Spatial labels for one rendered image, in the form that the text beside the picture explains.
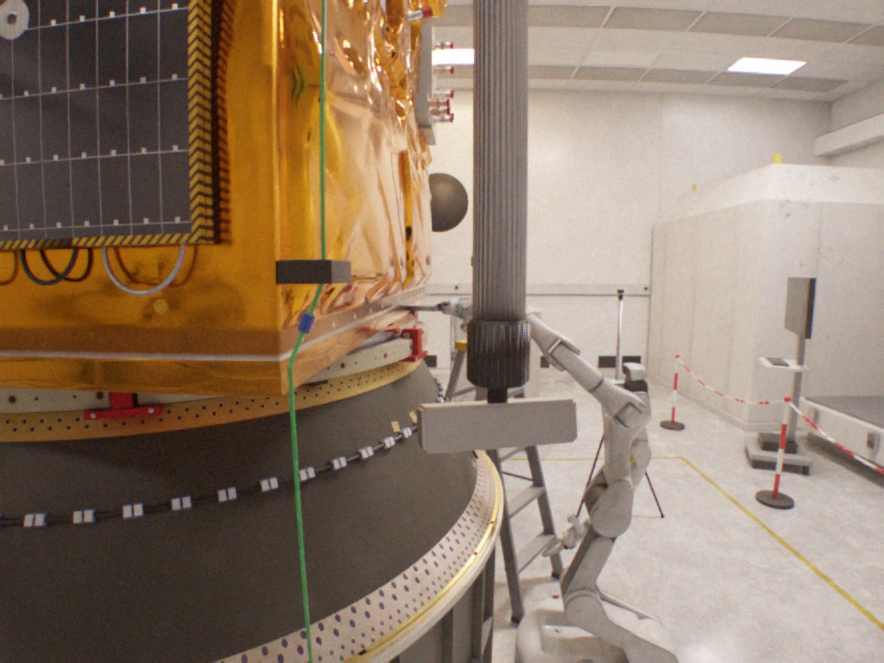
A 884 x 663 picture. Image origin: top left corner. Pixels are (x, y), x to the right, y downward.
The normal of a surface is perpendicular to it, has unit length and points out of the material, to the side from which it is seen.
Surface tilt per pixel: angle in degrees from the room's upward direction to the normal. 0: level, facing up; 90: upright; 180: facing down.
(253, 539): 62
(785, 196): 55
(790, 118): 90
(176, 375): 90
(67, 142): 90
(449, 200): 90
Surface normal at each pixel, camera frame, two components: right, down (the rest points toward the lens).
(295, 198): 0.76, 0.09
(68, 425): 0.25, -0.36
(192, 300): -0.07, 0.29
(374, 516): 0.69, -0.40
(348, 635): 0.46, -0.66
